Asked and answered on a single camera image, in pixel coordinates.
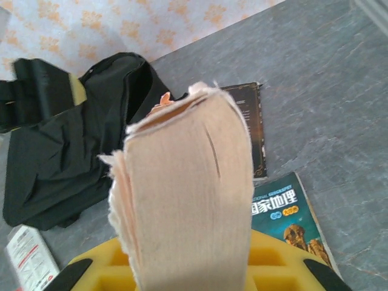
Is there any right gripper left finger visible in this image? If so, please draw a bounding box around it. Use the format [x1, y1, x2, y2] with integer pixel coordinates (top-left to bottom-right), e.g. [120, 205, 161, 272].
[44, 236, 139, 291]

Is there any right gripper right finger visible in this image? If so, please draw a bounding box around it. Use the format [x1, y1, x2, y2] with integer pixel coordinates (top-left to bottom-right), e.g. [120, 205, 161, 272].
[247, 229, 354, 291]

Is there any desert cover geography magazine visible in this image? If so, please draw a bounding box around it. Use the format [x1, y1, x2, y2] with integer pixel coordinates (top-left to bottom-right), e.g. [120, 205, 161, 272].
[250, 172, 343, 279]

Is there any white red leaflet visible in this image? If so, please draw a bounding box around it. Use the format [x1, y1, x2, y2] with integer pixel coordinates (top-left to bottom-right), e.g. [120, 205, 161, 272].
[5, 224, 61, 291]

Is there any black backpack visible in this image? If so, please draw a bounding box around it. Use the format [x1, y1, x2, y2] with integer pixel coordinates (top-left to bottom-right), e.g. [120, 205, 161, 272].
[2, 52, 189, 231]

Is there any orange paperback book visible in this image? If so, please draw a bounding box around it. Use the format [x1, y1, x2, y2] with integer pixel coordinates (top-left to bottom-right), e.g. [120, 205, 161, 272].
[98, 80, 255, 291]

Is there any black paperback book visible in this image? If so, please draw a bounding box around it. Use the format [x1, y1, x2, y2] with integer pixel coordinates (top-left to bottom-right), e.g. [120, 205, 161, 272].
[218, 81, 268, 179]

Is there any aluminium side rail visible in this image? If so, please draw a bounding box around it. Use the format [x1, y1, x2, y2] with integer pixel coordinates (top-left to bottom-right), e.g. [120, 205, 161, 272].
[351, 0, 388, 28]

